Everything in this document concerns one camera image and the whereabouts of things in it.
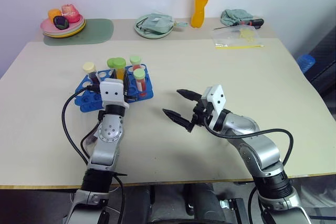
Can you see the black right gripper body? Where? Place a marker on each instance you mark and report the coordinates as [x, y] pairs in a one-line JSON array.
[[201, 112]]

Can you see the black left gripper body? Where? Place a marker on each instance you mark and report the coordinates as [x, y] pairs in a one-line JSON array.
[[130, 98]]

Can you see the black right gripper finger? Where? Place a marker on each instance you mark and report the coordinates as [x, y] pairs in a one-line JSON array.
[[190, 95], [179, 119]]

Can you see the green-capped orange test tube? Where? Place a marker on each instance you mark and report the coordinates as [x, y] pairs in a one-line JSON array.
[[120, 72]]

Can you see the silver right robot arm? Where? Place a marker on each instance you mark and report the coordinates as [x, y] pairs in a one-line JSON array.
[[260, 150]]

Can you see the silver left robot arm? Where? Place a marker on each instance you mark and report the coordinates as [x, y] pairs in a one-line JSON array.
[[105, 153]]

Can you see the pale-green-capped red test tube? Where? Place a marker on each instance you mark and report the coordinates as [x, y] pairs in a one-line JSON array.
[[139, 78], [135, 61]]

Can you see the cream-capped dark red test tube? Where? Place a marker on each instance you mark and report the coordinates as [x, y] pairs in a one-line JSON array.
[[89, 68]]

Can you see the blue test tube rack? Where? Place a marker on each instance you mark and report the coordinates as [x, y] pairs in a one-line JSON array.
[[89, 100]]

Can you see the green table mat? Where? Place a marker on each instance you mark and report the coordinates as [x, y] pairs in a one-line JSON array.
[[97, 31]]

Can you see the pale green plate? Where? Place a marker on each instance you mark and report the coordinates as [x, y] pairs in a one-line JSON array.
[[152, 34]]

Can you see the black-rimmed glasses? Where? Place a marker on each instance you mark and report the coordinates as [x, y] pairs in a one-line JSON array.
[[141, 24]]

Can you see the yellow plate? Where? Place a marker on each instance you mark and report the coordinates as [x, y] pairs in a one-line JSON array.
[[77, 31]]

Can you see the pale green pouch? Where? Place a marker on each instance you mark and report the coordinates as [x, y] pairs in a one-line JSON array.
[[160, 23]]

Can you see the clear zip bag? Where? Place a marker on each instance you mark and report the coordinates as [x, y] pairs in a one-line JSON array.
[[236, 37]]

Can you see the dark purple toy fruit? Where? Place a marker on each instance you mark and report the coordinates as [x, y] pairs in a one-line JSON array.
[[61, 22]]

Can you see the pink plate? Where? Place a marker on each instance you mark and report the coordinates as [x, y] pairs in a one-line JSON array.
[[48, 26]]

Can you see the orange toy cup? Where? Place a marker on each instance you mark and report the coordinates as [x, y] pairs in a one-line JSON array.
[[54, 13]]

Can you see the dark rounded shape under table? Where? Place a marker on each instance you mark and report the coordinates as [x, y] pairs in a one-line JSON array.
[[202, 203]]

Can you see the orange soda bottle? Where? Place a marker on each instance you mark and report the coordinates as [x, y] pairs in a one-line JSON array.
[[200, 6]]

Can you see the green cloth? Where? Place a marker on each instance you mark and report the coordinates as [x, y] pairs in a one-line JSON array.
[[235, 15]]

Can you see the red and black screwdriver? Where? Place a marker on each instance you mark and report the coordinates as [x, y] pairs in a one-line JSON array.
[[249, 22]]

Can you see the black carbon-pattern chair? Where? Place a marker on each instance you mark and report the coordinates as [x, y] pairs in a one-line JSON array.
[[324, 61]]

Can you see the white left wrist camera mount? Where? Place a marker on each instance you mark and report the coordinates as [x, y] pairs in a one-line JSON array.
[[113, 93]]

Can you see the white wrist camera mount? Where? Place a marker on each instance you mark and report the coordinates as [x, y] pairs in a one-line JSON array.
[[216, 103], [113, 93]]

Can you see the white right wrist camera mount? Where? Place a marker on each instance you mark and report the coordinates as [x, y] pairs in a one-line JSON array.
[[216, 103]]

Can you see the metal bracket under table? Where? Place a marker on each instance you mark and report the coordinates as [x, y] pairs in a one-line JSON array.
[[231, 204]]

